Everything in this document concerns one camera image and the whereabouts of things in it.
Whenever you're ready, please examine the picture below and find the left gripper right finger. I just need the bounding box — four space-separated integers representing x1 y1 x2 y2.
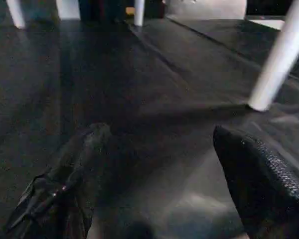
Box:
212 124 299 239

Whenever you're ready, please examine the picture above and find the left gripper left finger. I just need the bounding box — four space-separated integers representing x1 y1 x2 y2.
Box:
0 122 113 239

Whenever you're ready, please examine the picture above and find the black table mat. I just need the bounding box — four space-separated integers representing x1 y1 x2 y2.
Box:
0 17 299 239

